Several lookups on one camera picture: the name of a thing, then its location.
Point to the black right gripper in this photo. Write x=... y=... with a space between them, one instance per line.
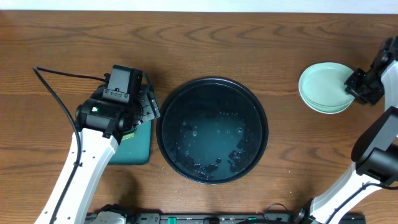
x=356 y=84

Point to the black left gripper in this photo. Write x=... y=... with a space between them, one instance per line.
x=149 y=108

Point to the mint green plate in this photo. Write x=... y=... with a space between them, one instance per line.
x=327 y=103
x=324 y=84

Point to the green yellow sponge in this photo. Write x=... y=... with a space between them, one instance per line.
x=128 y=136

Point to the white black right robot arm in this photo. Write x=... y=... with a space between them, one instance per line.
x=374 y=155

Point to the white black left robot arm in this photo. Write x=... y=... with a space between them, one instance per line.
x=88 y=156

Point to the dark green rectangular tray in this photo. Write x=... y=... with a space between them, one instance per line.
x=134 y=150

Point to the round black tray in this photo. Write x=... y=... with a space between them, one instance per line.
x=212 y=130

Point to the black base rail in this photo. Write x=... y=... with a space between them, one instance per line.
x=116 y=214

